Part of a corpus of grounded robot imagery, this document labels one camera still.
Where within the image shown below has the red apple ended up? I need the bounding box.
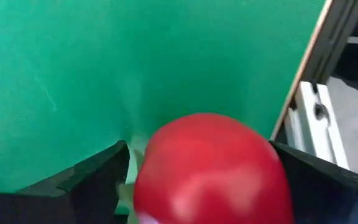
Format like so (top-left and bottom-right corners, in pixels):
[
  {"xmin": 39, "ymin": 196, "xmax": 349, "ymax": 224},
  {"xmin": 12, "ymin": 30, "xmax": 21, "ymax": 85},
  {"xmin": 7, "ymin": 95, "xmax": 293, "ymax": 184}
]
[{"xmin": 132, "ymin": 112, "xmax": 296, "ymax": 224}]

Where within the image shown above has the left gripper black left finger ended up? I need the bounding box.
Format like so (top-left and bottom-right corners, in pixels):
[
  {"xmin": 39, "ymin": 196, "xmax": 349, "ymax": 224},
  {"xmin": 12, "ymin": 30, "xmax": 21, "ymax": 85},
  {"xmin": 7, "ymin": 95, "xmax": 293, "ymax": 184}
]
[{"xmin": 0, "ymin": 139, "xmax": 131, "ymax": 224}]

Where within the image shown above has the grey aluminium table rail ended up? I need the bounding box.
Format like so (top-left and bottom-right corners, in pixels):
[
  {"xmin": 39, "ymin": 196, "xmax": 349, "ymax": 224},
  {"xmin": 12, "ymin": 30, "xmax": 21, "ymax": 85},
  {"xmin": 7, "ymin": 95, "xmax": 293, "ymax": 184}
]
[{"xmin": 269, "ymin": 0, "xmax": 358, "ymax": 141}]

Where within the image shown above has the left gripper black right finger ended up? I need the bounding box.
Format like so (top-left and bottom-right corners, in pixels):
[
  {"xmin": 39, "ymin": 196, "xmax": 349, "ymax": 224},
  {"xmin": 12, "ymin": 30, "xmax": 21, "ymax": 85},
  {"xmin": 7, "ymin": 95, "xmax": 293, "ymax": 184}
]
[{"xmin": 268, "ymin": 141, "xmax": 358, "ymax": 224}]

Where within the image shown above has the white metal bracket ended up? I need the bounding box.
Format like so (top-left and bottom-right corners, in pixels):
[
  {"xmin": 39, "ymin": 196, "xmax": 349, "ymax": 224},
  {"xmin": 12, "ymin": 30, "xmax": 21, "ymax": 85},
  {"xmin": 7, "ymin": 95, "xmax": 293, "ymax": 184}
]
[{"xmin": 283, "ymin": 80, "xmax": 351, "ymax": 171}]

